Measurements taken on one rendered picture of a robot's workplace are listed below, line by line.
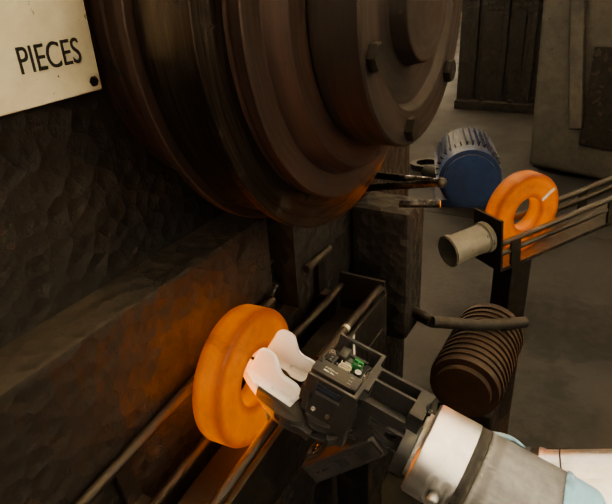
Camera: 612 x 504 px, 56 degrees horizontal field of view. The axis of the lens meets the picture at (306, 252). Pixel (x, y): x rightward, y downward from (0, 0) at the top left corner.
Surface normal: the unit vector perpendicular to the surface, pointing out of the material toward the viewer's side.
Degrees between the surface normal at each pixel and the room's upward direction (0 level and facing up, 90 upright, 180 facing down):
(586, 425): 0
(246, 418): 88
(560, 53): 90
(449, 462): 42
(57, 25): 90
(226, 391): 88
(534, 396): 0
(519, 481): 26
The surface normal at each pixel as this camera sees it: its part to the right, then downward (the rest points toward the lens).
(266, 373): -0.54, 0.40
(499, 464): 0.05, -0.67
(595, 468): -0.37, -0.76
